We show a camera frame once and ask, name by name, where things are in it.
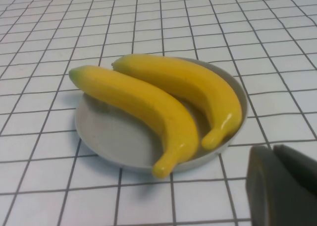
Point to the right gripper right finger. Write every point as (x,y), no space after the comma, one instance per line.
(302,171)

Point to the grey round plate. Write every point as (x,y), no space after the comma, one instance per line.
(119,136)

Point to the yellow plastic banana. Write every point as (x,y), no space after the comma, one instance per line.
(193,82)
(138,104)

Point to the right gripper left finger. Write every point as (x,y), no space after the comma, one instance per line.
(270,198)

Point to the white grid tablecloth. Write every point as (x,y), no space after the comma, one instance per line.
(148,20)

